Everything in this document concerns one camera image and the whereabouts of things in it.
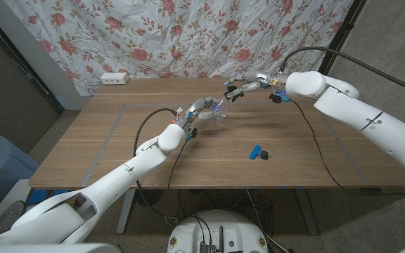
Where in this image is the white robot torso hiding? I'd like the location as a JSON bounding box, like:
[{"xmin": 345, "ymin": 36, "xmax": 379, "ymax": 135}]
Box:
[{"xmin": 0, "ymin": 242, "xmax": 405, "ymax": 253}]

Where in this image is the white power strip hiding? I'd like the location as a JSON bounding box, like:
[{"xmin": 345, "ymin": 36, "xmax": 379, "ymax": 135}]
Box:
[{"xmin": 100, "ymin": 72, "xmax": 130, "ymax": 86}]

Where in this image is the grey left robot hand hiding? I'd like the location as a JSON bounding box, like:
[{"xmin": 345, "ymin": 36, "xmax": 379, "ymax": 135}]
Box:
[{"xmin": 180, "ymin": 96, "xmax": 227, "ymax": 131}]

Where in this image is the black backdrop frame pole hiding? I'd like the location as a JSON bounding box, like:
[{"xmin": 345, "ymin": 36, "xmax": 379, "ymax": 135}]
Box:
[
  {"xmin": 316, "ymin": 0, "xmax": 367, "ymax": 77},
  {"xmin": 0, "ymin": 8, "xmax": 65, "ymax": 114}
]

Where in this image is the blue and black clip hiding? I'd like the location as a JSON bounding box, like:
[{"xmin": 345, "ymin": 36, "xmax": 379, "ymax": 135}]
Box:
[{"xmin": 249, "ymin": 144, "xmax": 269, "ymax": 161}]

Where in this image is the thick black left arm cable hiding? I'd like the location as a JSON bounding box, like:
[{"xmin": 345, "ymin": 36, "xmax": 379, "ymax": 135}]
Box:
[{"xmin": 133, "ymin": 107, "xmax": 181, "ymax": 219}]

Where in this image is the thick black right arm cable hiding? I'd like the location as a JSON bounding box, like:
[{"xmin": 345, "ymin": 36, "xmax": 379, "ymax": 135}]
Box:
[{"xmin": 278, "ymin": 46, "xmax": 405, "ymax": 99}]

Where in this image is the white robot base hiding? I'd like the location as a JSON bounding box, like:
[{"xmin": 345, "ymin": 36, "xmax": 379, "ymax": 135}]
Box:
[{"xmin": 167, "ymin": 209, "xmax": 269, "ymax": 253}]

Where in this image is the thin black left camera cable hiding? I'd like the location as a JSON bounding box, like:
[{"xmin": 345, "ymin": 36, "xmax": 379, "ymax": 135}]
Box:
[{"xmin": 167, "ymin": 139, "xmax": 189, "ymax": 226}]

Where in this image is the thin black camera cable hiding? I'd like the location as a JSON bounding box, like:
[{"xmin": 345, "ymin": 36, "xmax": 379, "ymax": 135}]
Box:
[
  {"xmin": 167, "ymin": 139, "xmax": 189, "ymax": 226},
  {"xmin": 290, "ymin": 100, "xmax": 405, "ymax": 197}
]

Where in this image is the grey table leg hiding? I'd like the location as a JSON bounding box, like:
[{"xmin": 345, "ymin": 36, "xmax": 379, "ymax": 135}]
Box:
[
  {"xmin": 117, "ymin": 189, "xmax": 136, "ymax": 235},
  {"xmin": 295, "ymin": 189, "xmax": 319, "ymax": 235}
]

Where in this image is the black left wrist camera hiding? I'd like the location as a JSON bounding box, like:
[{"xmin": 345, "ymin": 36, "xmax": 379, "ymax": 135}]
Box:
[{"xmin": 184, "ymin": 126, "xmax": 198, "ymax": 142}]

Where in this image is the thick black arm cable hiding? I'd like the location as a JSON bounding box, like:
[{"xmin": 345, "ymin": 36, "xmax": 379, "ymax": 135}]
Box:
[
  {"xmin": 278, "ymin": 46, "xmax": 405, "ymax": 99},
  {"xmin": 133, "ymin": 107, "xmax": 181, "ymax": 219}
]

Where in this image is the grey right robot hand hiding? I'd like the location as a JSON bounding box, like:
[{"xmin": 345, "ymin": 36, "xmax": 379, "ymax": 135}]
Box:
[{"xmin": 224, "ymin": 70, "xmax": 291, "ymax": 101}]

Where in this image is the floral backdrop cloth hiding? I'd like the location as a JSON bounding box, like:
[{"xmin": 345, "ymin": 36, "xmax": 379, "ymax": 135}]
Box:
[{"xmin": 4, "ymin": 0, "xmax": 354, "ymax": 98}]

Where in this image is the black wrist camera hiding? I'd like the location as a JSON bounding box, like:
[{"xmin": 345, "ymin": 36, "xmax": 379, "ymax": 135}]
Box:
[
  {"xmin": 269, "ymin": 91, "xmax": 292, "ymax": 105},
  {"xmin": 184, "ymin": 126, "xmax": 198, "ymax": 142}
]

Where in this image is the thin black right camera cable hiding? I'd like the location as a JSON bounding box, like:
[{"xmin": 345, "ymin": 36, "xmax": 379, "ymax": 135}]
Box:
[{"xmin": 290, "ymin": 100, "xmax": 405, "ymax": 197}]

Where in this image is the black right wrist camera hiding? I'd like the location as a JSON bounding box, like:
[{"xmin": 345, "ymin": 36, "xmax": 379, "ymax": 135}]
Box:
[{"xmin": 269, "ymin": 91, "xmax": 292, "ymax": 105}]

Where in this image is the grey shoe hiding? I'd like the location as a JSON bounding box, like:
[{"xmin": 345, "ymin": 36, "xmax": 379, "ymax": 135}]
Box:
[{"xmin": 0, "ymin": 200, "xmax": 26, "ymax": 233}]

